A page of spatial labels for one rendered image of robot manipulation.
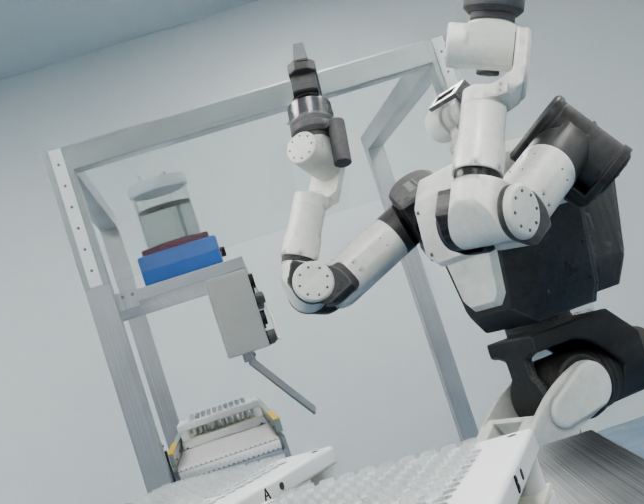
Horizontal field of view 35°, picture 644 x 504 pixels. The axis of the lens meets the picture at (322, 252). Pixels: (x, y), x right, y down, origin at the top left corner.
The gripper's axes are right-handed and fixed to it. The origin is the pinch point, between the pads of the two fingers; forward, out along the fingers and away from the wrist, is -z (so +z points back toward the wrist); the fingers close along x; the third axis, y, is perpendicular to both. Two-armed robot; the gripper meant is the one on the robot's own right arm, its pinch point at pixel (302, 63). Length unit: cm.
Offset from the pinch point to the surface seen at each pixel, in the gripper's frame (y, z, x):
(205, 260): 35, 14, -53
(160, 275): 46, 16, -51
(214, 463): 41, 60, -68
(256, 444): 30, 57, -70
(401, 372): -4, -58, -377
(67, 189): 61, -1, -31
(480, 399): -45, -38, -390
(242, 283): 26, 21, -54
